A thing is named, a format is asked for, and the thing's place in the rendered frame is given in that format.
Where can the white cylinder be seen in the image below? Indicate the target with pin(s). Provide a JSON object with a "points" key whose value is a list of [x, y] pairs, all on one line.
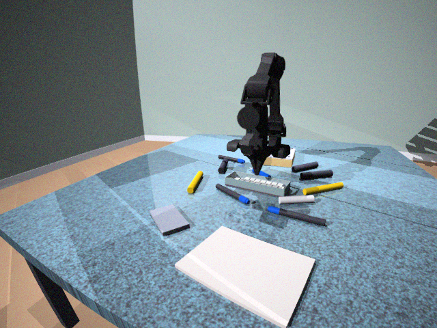
{"points": [[296, 199]]}

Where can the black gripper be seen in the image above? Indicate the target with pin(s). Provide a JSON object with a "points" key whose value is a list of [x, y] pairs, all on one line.
{"points": [[257, 160]]}

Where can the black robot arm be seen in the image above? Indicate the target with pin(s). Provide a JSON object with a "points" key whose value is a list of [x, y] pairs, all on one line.
{"points": [[260, 90]]}

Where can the blue stylus with white tip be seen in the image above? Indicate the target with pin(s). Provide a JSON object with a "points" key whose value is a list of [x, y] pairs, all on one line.
{"points": [[264, 174]]}

